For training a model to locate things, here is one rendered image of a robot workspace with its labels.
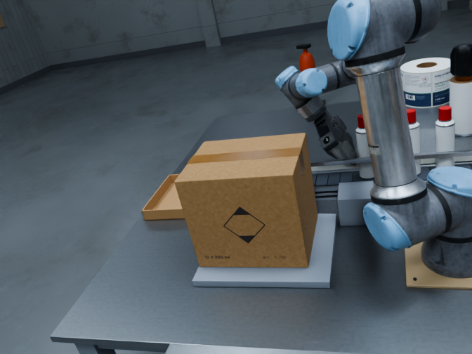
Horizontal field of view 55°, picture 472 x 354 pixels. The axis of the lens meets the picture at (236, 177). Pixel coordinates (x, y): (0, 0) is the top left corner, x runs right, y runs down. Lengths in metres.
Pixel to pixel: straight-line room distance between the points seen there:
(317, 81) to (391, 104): 0.36
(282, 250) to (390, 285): 0.27
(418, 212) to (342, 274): 0.28
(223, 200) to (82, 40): 9.67
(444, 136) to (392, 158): 0.47
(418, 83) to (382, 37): 1.05
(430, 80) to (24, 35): 9.77
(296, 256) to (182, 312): 0.32
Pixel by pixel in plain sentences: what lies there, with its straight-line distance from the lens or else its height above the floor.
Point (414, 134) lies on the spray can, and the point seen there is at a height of 1.02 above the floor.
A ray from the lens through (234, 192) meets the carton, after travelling 1.09.
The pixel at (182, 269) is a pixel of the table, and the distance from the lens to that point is 1.32.
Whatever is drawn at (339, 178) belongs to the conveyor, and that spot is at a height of 0.88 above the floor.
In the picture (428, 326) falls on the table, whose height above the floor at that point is 0.83.
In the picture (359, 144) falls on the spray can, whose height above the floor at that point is 1.00.
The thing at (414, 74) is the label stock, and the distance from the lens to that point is 1.95.
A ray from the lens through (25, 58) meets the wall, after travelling 10.85.
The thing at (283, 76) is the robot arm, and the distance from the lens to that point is 1.36.
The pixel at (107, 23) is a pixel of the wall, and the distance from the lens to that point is 10.23.
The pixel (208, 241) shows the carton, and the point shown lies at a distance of 1.20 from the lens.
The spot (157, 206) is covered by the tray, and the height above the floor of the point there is 0.83.
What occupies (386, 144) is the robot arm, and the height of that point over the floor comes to 1.19.
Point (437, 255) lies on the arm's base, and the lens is 1.16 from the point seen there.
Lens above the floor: 1.59
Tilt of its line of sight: 26 degrees down
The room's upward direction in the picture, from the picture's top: 13 degrees counter-clockwise
